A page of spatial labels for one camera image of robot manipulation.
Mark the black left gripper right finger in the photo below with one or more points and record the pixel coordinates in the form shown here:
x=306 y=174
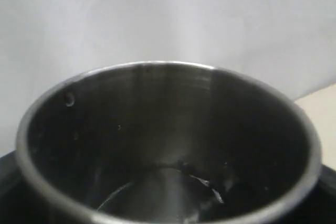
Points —
x=319 y=205

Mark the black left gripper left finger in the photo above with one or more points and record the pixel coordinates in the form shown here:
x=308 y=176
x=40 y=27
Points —
x=20 y=203

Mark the stainless steel cup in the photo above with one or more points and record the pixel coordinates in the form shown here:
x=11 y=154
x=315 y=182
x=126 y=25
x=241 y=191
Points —
x=167 y=142

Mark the white backdrop curtain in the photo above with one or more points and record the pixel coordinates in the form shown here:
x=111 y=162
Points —
x=289 y=44

